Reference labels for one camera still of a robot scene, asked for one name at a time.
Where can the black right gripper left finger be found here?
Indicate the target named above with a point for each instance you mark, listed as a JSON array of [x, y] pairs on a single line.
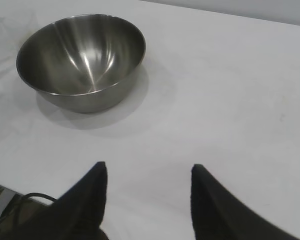
[[85, 200]]

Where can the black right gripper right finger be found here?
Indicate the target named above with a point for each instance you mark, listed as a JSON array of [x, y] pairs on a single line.
[[215, 207]]

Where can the stainless steel mixing bowl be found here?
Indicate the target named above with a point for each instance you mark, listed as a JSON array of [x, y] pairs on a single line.
[[85, 65]]

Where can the white tablecloth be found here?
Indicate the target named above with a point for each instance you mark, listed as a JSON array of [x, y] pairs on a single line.
[[215, 100]]

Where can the silver metal table frame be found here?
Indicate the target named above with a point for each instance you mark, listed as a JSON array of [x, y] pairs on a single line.
[[5, 200]]

